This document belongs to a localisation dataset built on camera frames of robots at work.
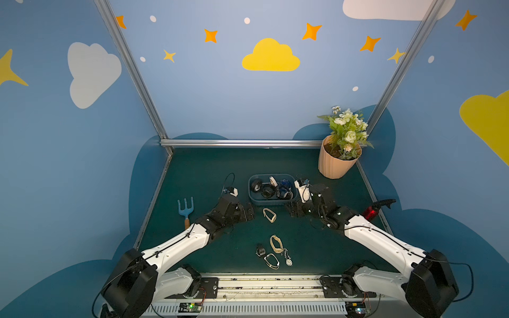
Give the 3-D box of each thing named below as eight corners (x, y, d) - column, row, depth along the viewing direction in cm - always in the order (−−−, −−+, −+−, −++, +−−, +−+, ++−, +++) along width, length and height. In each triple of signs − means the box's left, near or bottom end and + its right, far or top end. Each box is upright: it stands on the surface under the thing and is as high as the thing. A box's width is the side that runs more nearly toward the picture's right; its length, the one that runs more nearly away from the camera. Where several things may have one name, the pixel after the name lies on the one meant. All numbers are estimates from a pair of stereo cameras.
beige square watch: (261, 213, 97) (261, 211, 95) (266, 209, 99) (266, 206, 96) (272, 223, 94) (272, 220, 91) (277, 218, 95) (277, 215, 93)
